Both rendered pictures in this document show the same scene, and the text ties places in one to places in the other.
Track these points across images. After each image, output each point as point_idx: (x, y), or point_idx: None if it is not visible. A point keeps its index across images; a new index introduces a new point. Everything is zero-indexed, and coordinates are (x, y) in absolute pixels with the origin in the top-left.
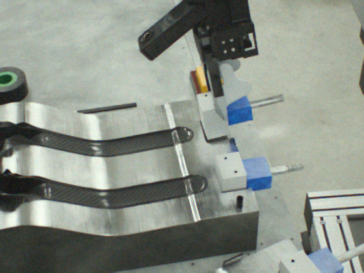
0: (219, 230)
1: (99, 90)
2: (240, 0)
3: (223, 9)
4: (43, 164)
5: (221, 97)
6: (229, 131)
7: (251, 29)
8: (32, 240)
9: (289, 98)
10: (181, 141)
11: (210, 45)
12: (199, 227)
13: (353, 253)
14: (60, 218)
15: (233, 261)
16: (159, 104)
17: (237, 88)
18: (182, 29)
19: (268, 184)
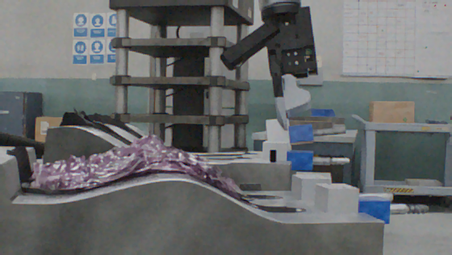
0: (249, 182)
1: None
2: (305, 22)
3: (292, 31)
4: (117, 131)
5: (280, 97)
6: (289, 147)
7: (311, 42)
8: (80, 148)
9: None
10: (244, 153)
11: (276, 52)
12: (230, 172)
13: (374, 194)
14: (110, 139)
15: (249, 189)
16: None
17: (297, 95)
18: (256, 39)
19: (308, 163)
